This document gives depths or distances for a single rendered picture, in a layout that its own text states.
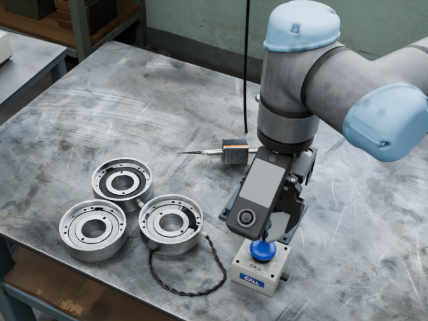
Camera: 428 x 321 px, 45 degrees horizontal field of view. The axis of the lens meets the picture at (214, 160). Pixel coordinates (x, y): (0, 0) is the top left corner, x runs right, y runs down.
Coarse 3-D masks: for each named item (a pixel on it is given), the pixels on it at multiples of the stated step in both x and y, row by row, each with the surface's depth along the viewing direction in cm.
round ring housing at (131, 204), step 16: (112, 160) 94; (128, 160) 95; (96, 176) 92; (112, 176) 92; (128, 176) 93; (96, 192) 88; (112, 192) 90; (128, 192) 90; (144, 192) 89; (128, 208) 89
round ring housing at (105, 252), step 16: (80, 208) 87; (96, 208) 87; (112, 208) 87; (64, 224) 84; (80, 224) 84; (96, 224) 86; (64, 240) 81; (80, 240) 82; (96, 240) 82; (80, 256) 81; (96, 256) 81; (112, 256) 83
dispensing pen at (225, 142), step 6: (222, 144) 98; (228, 144) 98; (234, 144) 98; (240, 144) 98; (246, 144) 98; (204, 150) 99; (210, 150) 99; (216, 150) 99; (222, 150) 99; (252, 150) 99; (222, 156) 100
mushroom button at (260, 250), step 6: (258, 240) 78; (252, 246) 77; (258, 246) 77; (264, 246) 77; (270, 246) 77; (252, 252) 77; (258, 252) 77; (264, 252) 77; (270, 252) 77; (258, 258) 77; (264, 258) 76; (270, 258) 77
